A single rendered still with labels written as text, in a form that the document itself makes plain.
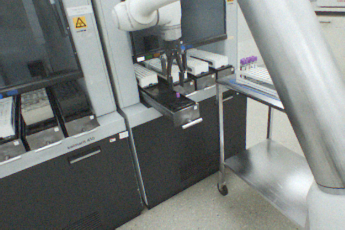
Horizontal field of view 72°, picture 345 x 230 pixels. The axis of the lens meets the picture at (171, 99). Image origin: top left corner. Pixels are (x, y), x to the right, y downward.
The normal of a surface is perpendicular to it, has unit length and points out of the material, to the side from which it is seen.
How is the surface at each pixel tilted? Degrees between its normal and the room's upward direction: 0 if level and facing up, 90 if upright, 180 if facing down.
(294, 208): 0
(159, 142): 90
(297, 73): 76
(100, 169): 90
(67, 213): 90
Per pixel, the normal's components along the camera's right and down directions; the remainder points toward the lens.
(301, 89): -0.64, 0.22
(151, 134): 0.51, 0.32
